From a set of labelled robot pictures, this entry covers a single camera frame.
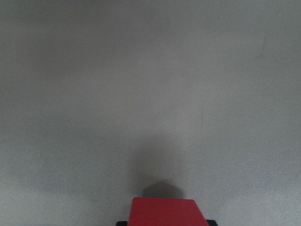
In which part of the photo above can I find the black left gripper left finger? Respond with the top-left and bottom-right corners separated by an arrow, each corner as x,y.
116,221 -> 127,226

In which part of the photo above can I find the red block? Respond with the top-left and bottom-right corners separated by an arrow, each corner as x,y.
127,197 -> 208,226

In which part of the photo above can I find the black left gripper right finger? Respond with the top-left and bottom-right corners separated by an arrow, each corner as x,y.
206,219 -> 218,226

